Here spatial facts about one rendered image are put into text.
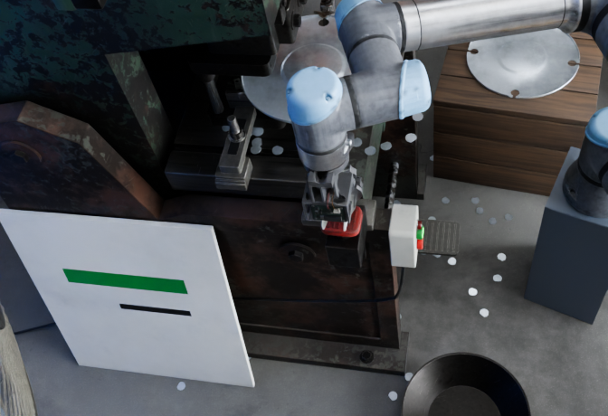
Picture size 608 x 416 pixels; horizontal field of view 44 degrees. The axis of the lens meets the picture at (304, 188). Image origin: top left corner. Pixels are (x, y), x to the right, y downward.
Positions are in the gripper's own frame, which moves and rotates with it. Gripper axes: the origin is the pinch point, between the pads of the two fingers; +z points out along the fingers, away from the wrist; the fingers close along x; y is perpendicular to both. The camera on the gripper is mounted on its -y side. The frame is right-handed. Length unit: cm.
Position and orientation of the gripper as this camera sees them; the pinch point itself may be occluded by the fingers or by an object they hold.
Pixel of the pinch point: (339, 212)
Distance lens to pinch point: 129.0
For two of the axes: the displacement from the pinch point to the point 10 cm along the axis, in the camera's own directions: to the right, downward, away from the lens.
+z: 1.4, 5.6, 8.2
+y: -1.8, 8.2, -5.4
